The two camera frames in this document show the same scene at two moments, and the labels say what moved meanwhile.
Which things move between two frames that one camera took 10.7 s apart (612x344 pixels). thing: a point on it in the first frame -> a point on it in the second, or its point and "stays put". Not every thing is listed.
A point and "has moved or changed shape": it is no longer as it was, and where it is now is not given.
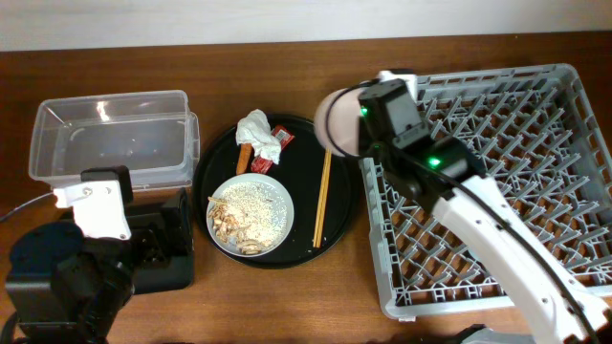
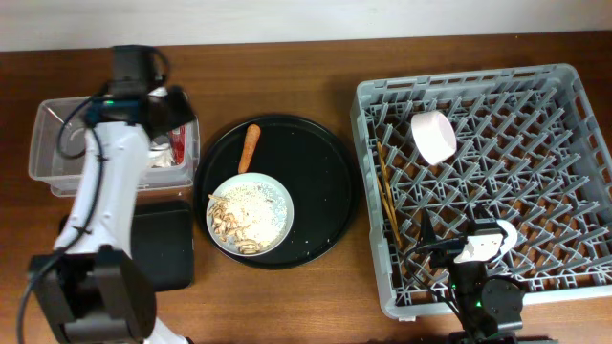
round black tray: x=298 y=165 stays put
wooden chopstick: x=321 y=198 -> x=387 y=212
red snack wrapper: x=262 y=165 -> x=178 y=140
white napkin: x=255 y=129 -> x=160 y=156
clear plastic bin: x=152 y=135 stays put
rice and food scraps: x=251 y=215 stays put
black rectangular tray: x=162 y=247 stays put
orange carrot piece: x=244 y=158 stays put
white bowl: x=337 y=120 has moved or changed shape
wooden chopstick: x=318 y=230 -> x=387 y=187
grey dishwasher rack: x=547 y=158 stays put
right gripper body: x=365 y=136 -> x=464 y=276
